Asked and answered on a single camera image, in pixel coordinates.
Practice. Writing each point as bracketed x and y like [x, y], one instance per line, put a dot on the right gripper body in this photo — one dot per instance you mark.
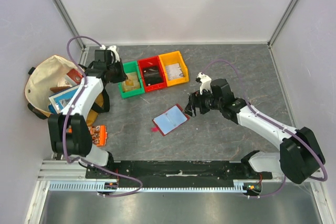
[198, 102]

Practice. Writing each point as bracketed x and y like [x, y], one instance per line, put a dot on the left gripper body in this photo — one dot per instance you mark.
[117, 74]

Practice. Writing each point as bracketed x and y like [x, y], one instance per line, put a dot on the red leather card holder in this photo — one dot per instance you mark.
[169, 120]

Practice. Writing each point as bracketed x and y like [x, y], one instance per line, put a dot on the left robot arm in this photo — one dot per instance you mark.
[68, 130]

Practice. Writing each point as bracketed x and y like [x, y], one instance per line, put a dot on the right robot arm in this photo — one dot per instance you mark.
[298, 154]

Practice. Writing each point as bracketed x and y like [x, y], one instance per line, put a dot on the beige cards in green bin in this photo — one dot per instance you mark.
[134, 76]

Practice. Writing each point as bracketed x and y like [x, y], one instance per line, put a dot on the black card in red bin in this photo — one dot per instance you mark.
[151, 76]

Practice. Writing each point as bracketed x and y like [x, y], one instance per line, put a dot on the white card in yellow bin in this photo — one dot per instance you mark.
[174, 71]

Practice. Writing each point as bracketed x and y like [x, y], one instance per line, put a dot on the green plastic bin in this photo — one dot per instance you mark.
[132, 67]

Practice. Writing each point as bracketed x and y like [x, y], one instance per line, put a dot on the red white box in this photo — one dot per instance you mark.
[73, 77]

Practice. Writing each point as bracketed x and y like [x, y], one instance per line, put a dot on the red plastic bin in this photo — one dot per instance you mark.
[149, 62]

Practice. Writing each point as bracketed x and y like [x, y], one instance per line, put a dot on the yellow plastic bin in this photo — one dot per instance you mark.
[171, 58]

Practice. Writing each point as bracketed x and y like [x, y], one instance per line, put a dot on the blue product box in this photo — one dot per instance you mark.
[59, 100]

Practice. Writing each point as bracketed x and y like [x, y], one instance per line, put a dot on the orange picture box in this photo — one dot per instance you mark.
[99, 135]

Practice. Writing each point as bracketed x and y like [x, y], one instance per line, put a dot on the canvas tote bag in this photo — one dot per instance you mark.
[44, 85]

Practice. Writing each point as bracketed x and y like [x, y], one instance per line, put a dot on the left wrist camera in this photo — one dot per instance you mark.
[111, 52]

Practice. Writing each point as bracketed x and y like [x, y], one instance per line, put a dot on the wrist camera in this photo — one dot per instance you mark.
[111, 52]
[205, 82]

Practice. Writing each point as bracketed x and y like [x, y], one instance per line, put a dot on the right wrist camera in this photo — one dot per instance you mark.
[205, 82]

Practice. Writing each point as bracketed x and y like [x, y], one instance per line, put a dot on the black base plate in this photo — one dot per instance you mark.
[222, 169]

